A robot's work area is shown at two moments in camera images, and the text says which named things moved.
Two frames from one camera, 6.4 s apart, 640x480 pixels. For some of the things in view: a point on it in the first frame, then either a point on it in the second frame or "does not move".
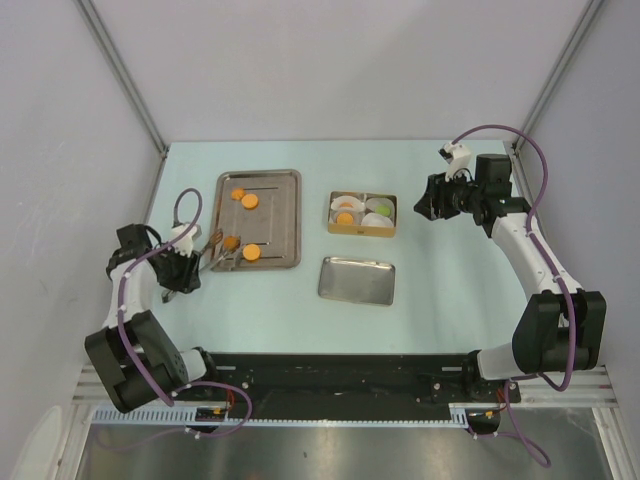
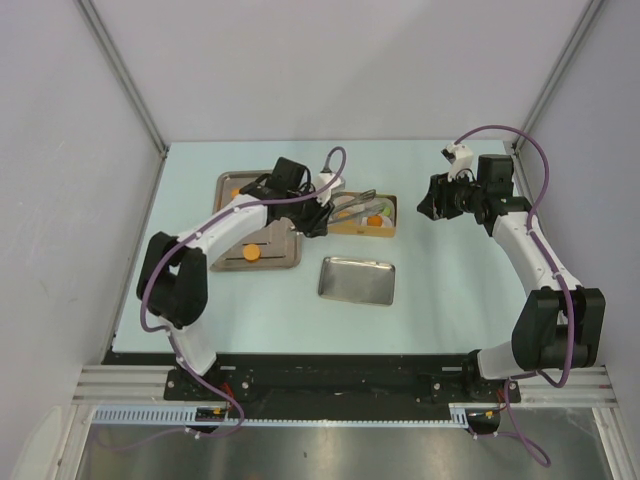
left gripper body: x=178 y=270 to x=308 y=215
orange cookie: x=232 y=242 to x=374 y=220
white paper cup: x=376 y=220 does not move
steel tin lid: x=357 y=280 does not move
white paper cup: x=381 y=205 does not move
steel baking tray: x=263 y=207 does not move
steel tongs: x=211 y=256 to x=349 y=205
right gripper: x=435 y=197 does not move
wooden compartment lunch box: x=362 y=213 does not move
